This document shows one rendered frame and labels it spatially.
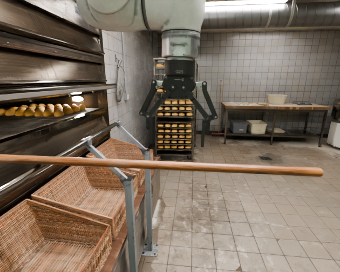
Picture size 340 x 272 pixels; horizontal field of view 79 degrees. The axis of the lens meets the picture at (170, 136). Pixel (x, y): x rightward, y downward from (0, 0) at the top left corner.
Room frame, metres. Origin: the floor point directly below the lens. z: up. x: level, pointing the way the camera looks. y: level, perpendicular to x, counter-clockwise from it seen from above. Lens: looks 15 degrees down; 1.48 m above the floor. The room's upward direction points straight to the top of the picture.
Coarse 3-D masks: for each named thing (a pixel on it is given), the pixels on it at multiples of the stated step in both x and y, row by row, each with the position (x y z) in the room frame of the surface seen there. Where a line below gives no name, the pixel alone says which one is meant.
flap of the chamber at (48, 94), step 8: (80, 88) 1.47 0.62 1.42; (88, 88) 1.57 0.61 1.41; (96, 88) 1.70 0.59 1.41; (104, 88) 1.85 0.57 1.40; (112, 88) 2.05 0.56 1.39; (0, 96) 0.85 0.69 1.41; (8, 96) 0.89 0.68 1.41; (16, 96) 0.93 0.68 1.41; (24, 96) 0.97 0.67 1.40; (32, 96) 1.02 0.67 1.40; (40, 96) 1.07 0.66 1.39; (48, 96) 1.21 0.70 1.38; (56, 96) 1.42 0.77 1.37
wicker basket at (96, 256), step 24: (24, 216) 0.94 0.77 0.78; (48, 216) 0.97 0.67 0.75; (72, 216) 0.95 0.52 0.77; (0, 240) 0.79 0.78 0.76; (24, 240) 0.88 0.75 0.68; (48, 240) 0.98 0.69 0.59; (72, 240) 0.95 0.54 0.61; (96, 240) 0.94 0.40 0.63; (0, 264) 0.74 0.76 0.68; (24, 264) 0.82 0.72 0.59; (48, 264) 0.82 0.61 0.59; (96, 264) 0.77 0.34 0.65
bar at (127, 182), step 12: (96, 132) 1.18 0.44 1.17; (84, 144) 1.01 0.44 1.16; (60, 156) 0.82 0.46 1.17; (96, 156) 1.04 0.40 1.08; (144, 156) 1.50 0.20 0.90; (36, 168) 0.68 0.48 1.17; (12, 180) 0.59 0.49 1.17; (24, 180) 0.62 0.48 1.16; (120, 180) 1.04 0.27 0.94; (132, 180) 1.04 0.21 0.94; (0, 192) 0.53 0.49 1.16; (132, 192) 1.03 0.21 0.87; (132, 204) 1.02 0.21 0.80; (132, 216) 1.01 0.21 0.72; (132, 228) 1.01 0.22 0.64; (132, 240) 1.01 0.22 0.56; (132, 252) 1.02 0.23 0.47; (144, 252) 1.48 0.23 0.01; (156, 252) 1.48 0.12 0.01; (132, 264) 1.02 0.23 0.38
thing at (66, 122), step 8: (88, 112) 1.90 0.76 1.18; (96, 112) 1.98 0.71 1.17; (64, 120) 1.52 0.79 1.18; (72, 120) 1.57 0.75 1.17; (80, 120) 1.69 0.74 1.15; (40, 128) 1.26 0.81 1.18; (48, 128) 1.30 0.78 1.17; (56, 128) 1.37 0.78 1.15; (16, 136) 1.08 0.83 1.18; (24, 136) 1.10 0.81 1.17; (32, 136) 1.16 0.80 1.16; (40, 136) 1.22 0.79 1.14; (0, 144) 0.95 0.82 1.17; (8, 144) 1.00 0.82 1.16; (16, 144) 1.04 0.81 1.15
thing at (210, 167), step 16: (0, 160) 0.71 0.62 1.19; (16, 160) 0.70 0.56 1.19; (32, 160) 0.70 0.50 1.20; (48, 160) 0.69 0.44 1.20; (64, 160) 0.69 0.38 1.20; (80, 160) 0.68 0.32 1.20; (96, 160) 0.68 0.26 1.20; (112, 160) 0.68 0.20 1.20; (128, 160) 0.67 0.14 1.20; (144, 160) 0.67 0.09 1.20
